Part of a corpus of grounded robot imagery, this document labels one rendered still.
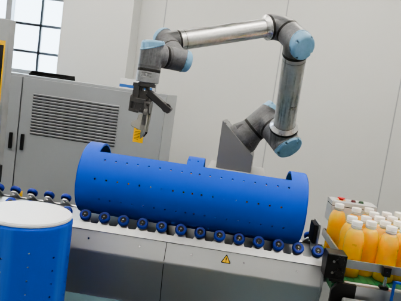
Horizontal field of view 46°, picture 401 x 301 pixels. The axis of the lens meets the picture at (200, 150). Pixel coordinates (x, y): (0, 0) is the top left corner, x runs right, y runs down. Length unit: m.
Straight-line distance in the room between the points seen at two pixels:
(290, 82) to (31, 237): 1.35
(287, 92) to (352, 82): 2.49
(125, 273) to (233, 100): 3.00
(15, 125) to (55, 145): 0.34
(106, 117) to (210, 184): 1.86
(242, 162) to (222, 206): 0.85
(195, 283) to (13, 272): 0.70
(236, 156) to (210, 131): 2.10
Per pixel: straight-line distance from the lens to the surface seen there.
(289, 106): 2.36
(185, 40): 2.04
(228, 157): 2.59
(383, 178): 4.89
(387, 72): 4.84
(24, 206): 1.68
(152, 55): 1.84
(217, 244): 1.84
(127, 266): 1.90
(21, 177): 3.81
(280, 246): 1.85
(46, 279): 1.57
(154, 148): 3.46
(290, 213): 1.79
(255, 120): 2.62
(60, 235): 1.54
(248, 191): 1.77
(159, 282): 1.92
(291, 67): 2.22
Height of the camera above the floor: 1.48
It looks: 7 degrees down
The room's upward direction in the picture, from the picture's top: 8 degrees clockwise
